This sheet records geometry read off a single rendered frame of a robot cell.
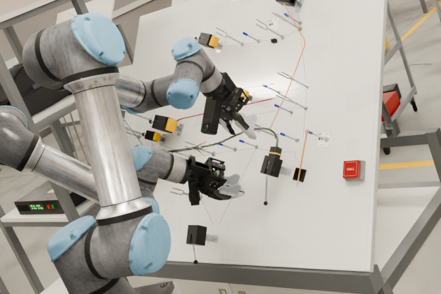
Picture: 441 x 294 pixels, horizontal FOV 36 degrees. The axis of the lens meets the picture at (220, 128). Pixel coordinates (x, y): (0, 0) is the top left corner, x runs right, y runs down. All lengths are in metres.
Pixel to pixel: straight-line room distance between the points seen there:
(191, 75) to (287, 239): 0.64
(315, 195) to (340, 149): 0.16
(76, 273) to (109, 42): 0.48
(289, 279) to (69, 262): 0.83
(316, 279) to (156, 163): 0.58
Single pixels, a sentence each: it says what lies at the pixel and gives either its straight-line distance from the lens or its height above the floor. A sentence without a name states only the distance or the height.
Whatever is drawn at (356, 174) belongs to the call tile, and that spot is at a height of 1.09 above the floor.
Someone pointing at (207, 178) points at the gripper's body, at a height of 1.24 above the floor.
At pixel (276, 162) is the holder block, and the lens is 2.04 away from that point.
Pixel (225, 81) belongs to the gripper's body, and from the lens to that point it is 1.85.
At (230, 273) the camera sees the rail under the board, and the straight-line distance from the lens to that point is 2.20.
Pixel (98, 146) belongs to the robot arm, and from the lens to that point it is 1.35.
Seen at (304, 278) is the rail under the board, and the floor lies 0.84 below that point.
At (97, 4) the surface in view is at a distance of 8.27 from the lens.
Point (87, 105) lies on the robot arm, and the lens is 1.36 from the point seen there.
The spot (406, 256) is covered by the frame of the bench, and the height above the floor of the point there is 0.79.
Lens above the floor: 1.84
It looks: 15 degrees down
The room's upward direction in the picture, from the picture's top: 22 degrees counter-clockwise
